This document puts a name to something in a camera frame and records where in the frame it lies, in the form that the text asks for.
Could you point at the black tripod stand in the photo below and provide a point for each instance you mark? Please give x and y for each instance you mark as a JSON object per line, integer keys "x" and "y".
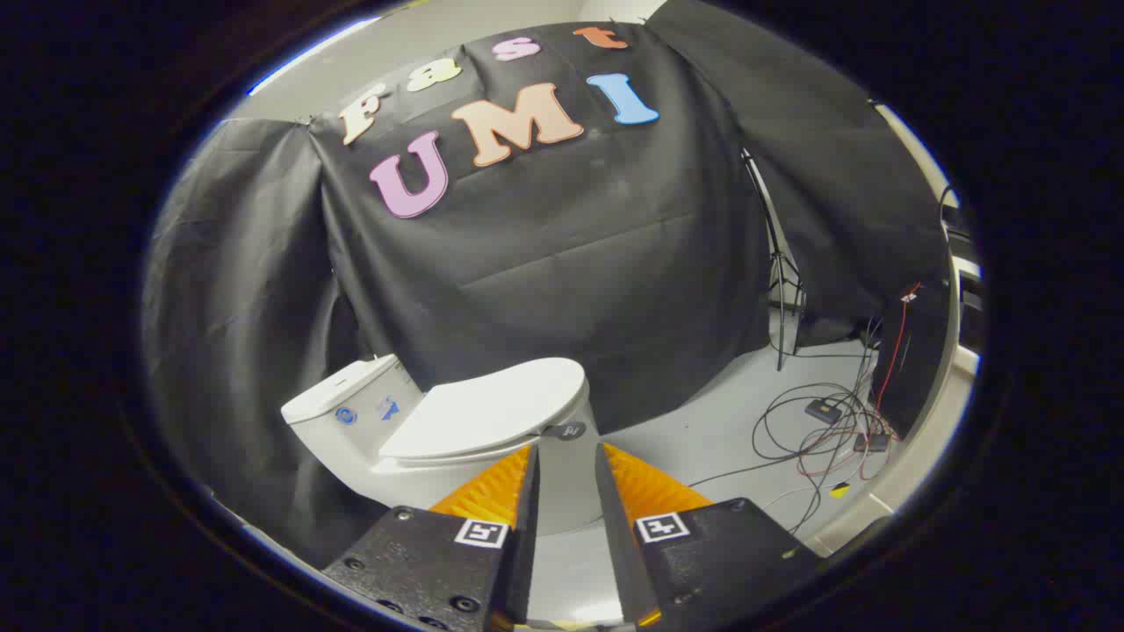
{"x": 777, "y": 263}

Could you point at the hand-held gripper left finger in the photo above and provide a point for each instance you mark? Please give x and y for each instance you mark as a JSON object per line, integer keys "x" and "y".
{"x": 525, "y": 527}

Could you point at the yellow tape piece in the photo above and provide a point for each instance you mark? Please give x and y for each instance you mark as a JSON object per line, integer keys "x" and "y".
{"x": 839, "y": 490}

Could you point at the white toilet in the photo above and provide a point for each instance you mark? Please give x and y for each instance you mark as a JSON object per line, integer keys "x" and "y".
{"x": 351, "y": 439}

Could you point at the black backdrop cloth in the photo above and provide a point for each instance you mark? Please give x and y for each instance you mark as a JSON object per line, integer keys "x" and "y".
{"x": 571, "y": 263}

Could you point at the white toilet lid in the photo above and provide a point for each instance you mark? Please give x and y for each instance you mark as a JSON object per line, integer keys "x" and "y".
{"x": 492, "y": 408}

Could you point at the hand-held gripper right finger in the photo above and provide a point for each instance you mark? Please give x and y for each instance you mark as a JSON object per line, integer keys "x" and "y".
{"x": 619, "y": 535}

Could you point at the small black power adapter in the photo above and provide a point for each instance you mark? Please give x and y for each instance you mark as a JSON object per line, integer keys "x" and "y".
{"x": 871, "y": 441}
{"x": 824, "y": 410}

